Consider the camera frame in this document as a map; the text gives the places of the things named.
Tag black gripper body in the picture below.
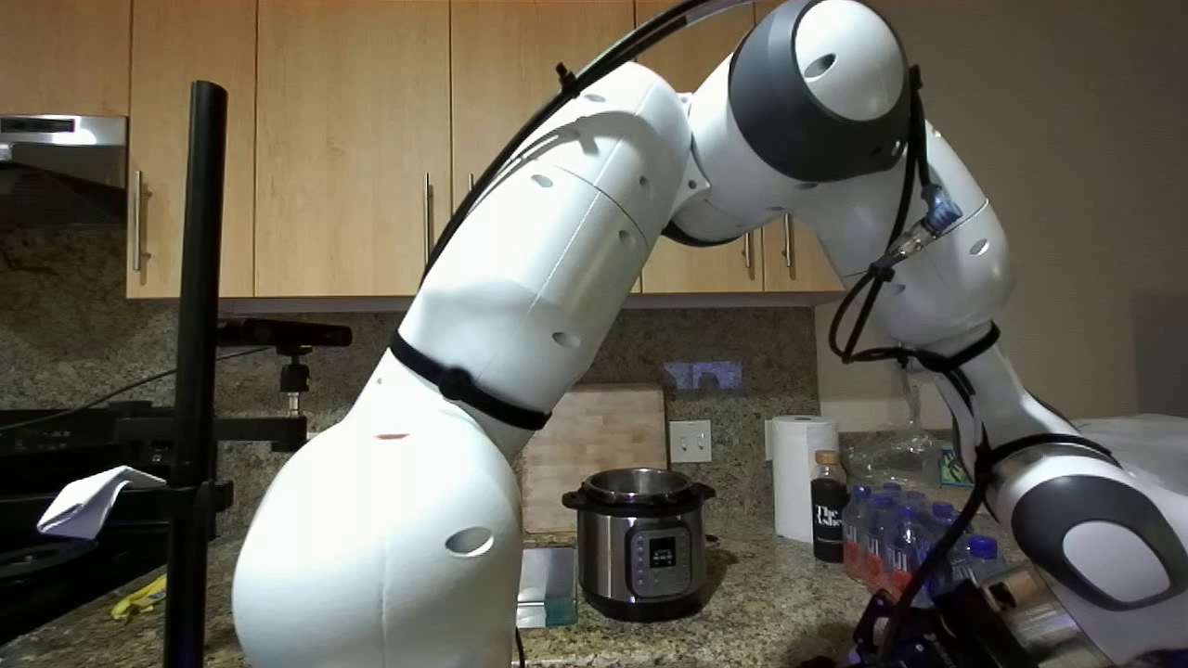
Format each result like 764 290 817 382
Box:
849 589 980 668

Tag steel pressure cooker base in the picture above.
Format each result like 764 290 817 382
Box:
562 463 719 624

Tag dark glass bottle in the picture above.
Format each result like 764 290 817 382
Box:
810 449 855 564

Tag white paper towel roll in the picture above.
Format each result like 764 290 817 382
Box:
764 415 843 545

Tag clear teal container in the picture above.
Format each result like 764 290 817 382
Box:
518 541 587 632

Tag wooden cutting board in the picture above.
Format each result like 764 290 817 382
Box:
518 385 673 538

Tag small yellow object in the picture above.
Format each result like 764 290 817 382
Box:
109 573 171 627

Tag light wooden upper cabinets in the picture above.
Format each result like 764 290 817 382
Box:
0 0 869 305

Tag white cloth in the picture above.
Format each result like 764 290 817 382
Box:
34 463 166 545

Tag black stove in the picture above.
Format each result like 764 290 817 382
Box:
0 406 177 642

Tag steel range hood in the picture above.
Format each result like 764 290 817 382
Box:
0 113 131 194

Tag white wall outlet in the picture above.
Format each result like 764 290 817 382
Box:
669 415 717 469

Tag black arm strap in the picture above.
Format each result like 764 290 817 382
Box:
385 331 558 433

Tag black camera on mount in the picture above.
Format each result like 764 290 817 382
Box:
218 316 358 397

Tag black camera stand pole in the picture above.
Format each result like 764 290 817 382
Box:
164 78 235 668

